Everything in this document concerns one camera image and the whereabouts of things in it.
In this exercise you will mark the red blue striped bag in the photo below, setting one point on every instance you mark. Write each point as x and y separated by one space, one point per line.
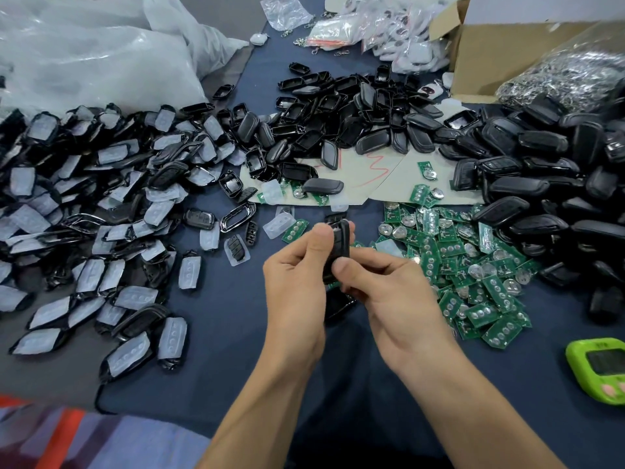
78 434

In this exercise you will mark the person's right forearm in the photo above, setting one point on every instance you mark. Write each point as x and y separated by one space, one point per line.
488 415

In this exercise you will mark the black rubber button pad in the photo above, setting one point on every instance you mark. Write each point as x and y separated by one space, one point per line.
336 218

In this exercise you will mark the small white object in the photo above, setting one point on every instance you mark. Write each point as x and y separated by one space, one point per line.
259 39

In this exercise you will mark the pile of assembled black fobs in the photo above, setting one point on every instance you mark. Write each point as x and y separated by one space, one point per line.
557 195

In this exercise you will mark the small crumpled clear plastic bag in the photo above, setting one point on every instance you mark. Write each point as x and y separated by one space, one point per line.
286 12

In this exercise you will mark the clear bag with red label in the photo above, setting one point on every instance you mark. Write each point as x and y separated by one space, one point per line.
334 32

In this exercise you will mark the pile of shells with pads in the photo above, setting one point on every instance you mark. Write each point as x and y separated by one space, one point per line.
93 210

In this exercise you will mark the pile of black shell halves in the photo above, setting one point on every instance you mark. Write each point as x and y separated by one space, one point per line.
347 122

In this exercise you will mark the person's left forearm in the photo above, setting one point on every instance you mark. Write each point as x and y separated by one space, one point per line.
259 420

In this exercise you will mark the yellow-green object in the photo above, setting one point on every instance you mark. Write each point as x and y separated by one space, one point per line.
598 371

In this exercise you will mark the pile of green circuit boards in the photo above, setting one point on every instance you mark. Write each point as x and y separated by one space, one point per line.
478 278

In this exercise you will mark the clear bag of metal parts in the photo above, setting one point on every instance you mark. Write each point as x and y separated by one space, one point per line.
566 81

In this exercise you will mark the person's right hand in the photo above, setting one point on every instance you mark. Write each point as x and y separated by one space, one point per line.
400 307

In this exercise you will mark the clear plastic film piece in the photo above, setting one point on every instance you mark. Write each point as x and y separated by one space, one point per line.
279 224

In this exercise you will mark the person's left hand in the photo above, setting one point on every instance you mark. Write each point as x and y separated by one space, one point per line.
293 298

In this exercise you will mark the lone glossy black shell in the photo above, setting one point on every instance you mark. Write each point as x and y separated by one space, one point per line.
342 307

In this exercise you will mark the large white plastic bag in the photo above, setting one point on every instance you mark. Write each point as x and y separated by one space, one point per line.
98 58

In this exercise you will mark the large open cardboard box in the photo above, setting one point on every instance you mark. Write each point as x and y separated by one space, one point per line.
518 58

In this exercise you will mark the heap of clear parts bags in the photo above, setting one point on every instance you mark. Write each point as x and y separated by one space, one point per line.
405 39

